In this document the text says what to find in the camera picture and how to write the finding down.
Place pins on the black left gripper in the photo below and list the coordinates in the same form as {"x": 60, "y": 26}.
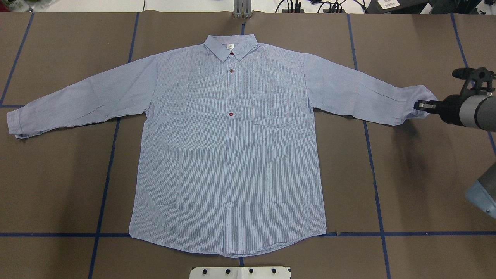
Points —
{"x": 449, "y": 109}

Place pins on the light blue striped shirt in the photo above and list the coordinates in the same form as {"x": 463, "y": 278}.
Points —
{"x": 228, "y": 162}

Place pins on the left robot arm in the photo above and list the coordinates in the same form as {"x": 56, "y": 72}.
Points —
{"x": 476, "y": 112}

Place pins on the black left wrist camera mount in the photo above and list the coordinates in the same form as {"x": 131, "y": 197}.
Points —
{"x": 477, "y": 81}

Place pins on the aluminium frame post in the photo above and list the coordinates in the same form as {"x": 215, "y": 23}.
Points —
{"x": 242, "y": 8}

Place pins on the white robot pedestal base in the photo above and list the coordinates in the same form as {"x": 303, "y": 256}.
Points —
{"x": 249, "y": 272}

